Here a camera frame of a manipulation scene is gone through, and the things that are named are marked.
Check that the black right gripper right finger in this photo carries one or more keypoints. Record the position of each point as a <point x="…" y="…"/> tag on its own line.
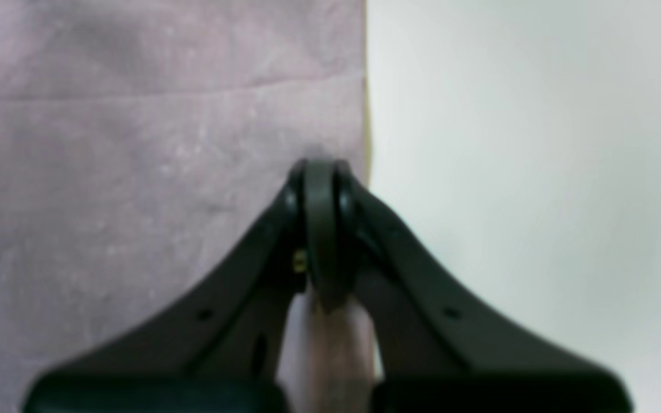
<point x="443" y="349"/>

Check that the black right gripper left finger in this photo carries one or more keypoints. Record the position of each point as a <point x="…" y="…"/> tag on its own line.
<point x="216" y="349"/>

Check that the mauve pink t-shirt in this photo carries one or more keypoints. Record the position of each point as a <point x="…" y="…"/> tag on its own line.
<point x="138" y="139"/>

